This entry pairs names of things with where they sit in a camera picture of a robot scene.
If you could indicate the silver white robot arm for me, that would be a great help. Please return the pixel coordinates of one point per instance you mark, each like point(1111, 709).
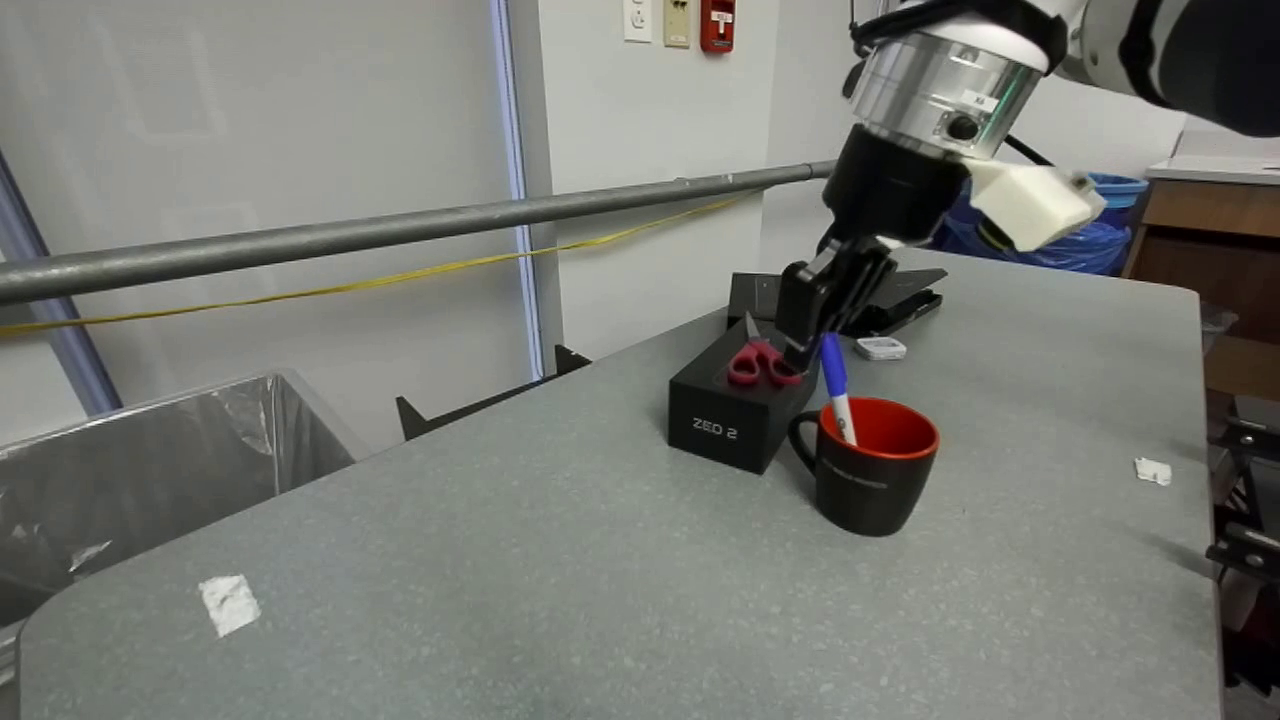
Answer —
point(984, 66)

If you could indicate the black cardboard box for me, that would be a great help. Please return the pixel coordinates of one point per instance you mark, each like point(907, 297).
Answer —
point(735, 413)

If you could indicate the black equipment frame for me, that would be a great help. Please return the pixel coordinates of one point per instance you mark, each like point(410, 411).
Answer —
point(1246, 545)

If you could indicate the white tape square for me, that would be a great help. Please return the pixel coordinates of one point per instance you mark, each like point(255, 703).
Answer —
point(230, 603)

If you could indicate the black cup red inside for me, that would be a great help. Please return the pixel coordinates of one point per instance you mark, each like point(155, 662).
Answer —
point(875, 481)

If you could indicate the white wall switch plate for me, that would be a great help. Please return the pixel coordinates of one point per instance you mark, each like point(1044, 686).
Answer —
point(637, 19)

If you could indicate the small white paper scrap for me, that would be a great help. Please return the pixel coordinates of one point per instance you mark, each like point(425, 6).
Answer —
point(1155, 471)

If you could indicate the grey metal rail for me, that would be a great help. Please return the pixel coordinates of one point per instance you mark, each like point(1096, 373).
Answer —
point(334, 237)

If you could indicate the blue plastic bag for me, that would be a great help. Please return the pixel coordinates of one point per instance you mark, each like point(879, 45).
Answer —
point(1082, 241)

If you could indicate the blue slanted bar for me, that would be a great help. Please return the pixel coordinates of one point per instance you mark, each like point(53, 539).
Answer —
point(53, 306)

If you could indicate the beige wall plate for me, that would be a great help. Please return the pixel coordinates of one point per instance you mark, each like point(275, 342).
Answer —
point(676, 23)

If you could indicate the red fire alarm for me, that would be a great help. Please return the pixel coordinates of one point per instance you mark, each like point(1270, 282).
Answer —
point(719, 27)

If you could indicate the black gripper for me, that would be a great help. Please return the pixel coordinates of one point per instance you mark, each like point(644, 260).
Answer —
point(890, 187)

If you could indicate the blue vertical pole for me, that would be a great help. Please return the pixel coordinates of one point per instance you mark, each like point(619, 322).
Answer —
point(521, 173)

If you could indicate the brown wooden desk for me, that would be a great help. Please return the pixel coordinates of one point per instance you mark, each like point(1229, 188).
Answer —
point(1206, 252)

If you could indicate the small white labelled pad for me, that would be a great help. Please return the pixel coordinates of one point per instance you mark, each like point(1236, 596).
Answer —
point(880, 344)

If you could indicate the grey metal bin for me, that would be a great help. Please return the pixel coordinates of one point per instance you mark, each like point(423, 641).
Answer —
point(147, 464)

